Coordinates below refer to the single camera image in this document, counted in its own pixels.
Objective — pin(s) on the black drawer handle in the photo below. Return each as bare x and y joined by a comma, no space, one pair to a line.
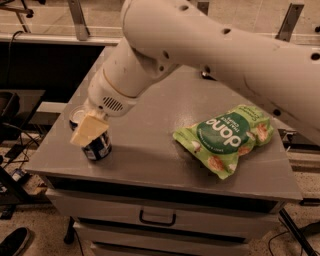
157,219

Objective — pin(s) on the black shoe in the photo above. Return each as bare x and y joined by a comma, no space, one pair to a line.
15,242

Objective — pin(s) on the metal railing post left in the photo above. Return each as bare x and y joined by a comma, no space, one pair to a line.
81,30

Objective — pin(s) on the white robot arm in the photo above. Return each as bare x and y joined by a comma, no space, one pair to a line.
161,35

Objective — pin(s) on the grey drawer cabinet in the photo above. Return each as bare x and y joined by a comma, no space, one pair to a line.
148,170

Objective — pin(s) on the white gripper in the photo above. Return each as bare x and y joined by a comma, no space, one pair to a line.
106,96

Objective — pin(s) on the metal railing post right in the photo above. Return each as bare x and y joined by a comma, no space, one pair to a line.
289,22

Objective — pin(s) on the blue pepsi can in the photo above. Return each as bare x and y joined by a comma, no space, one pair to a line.
98,148

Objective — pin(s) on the green rice chips bag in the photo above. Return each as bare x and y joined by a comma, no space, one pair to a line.
219,142

